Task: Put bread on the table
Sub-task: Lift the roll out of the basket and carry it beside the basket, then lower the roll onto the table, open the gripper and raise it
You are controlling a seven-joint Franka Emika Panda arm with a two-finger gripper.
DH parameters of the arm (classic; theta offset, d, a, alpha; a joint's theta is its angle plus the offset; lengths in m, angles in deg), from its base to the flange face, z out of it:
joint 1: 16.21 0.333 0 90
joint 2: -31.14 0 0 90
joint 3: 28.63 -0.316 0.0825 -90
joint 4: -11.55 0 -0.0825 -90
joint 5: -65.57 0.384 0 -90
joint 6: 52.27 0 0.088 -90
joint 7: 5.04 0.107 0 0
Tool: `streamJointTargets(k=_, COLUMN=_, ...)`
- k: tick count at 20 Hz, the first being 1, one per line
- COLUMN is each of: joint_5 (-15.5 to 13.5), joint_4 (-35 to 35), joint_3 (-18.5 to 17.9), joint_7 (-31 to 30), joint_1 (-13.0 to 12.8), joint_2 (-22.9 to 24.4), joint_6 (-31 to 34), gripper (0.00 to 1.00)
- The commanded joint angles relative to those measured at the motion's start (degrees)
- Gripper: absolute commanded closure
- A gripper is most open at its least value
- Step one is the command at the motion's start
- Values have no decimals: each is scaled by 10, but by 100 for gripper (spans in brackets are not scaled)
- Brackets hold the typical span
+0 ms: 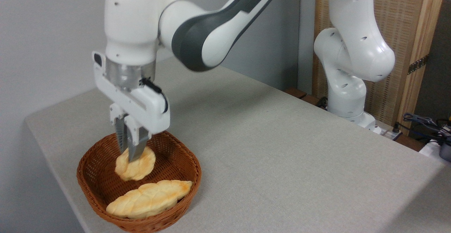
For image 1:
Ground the black metal hinge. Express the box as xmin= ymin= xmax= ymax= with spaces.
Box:
xmin=407 ymin=54 xmax=430 ymax=75

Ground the grey plastic container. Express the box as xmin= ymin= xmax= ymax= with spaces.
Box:
xmin=439 ymin=140 xmax=451 ymax=162

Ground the brown wooden base board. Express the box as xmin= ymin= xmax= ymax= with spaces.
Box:
xmin=283 ymin=87 xmax=329 ymax=109

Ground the small round bread roll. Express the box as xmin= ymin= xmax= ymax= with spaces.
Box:
xmin=115 ymin=146 xmax=156 ymax=182

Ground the brown wicker basket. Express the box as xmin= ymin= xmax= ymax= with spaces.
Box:
xmin=76 ymin=131 xmax=202 ymax=233

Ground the long braided bread loaf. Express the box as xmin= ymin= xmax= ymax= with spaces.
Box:
xmin=105 ymin=180 xmax=193 ymax=220

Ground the bundle of dark cables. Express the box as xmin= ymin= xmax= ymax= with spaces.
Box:
xmin=394 ymin=112 xmax=451 ymax=142

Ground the wooden woven screen panel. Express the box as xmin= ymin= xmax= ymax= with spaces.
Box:
xmin=312 ymin=0 xmax=448 ymax=135

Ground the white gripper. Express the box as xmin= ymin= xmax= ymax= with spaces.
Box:
xmin=92 ymin=51 xmax=171 ymax=163

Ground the dark grey partition panel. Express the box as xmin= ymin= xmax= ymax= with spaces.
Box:
xmin=414 ymin=0 xmax=451 ymax=122

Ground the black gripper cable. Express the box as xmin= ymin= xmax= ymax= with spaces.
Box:
xmin=140 ymin=78 xmax=169 ymax=114

